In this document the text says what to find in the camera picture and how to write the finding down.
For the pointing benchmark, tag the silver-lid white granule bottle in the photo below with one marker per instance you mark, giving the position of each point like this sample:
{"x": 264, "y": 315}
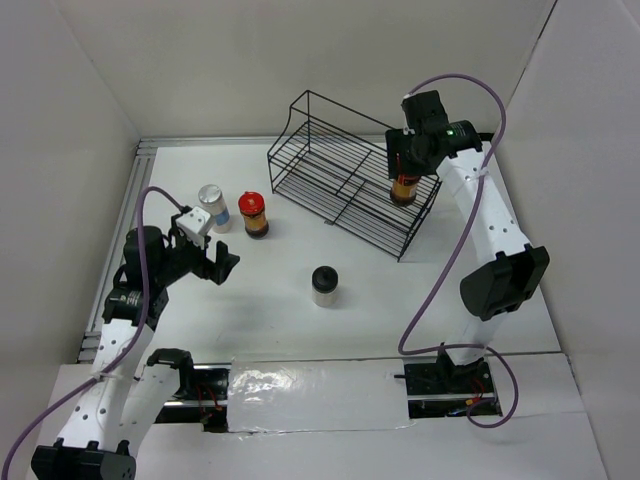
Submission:
{"x": 212, "y": 200}

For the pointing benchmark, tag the red-lid chili sauce jar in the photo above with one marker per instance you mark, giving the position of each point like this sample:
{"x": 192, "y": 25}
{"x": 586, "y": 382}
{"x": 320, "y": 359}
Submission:
{"x": 252, "y": 209}

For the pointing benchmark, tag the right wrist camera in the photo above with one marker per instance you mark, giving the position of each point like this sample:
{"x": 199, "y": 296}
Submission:
{"x": 424, "y": 111}

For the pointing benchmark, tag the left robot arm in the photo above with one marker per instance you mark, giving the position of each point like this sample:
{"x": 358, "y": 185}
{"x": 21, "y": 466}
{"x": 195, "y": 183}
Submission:
{"x": 103, "y": 434}

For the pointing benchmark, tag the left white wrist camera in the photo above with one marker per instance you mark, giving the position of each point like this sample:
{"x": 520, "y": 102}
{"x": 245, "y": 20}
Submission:
{"x": 195, "y": 225}

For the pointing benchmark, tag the black wire rack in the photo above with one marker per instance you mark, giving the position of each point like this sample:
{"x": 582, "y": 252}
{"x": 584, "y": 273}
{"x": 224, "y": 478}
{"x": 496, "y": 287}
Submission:
{"x": 331, "y": 160}

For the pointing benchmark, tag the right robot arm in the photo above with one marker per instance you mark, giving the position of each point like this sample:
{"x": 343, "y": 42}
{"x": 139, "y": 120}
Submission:
{"x": 509, "y": 271}

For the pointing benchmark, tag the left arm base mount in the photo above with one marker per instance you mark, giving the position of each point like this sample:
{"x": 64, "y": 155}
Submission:
{"x": 205, "y": 404}

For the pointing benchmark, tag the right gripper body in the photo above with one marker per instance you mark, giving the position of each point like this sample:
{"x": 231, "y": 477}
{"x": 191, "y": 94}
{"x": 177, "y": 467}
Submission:
{"x": 402, "y": 141}

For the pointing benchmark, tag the black-lid white granule bottle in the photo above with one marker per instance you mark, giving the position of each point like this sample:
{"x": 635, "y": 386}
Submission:
{"x": 324, "y": 283}

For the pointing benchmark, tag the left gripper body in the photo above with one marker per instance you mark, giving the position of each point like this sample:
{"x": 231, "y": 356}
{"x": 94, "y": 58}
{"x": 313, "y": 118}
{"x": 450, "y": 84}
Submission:
{"x": 186, "y": 257}

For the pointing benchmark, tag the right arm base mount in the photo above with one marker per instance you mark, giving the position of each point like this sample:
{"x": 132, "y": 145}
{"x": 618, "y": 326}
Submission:
{"x": 436, "y": 388}

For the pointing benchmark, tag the aluminium rail frame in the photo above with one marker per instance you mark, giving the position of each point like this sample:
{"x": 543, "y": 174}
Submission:
{"x": 138, "y": 180}

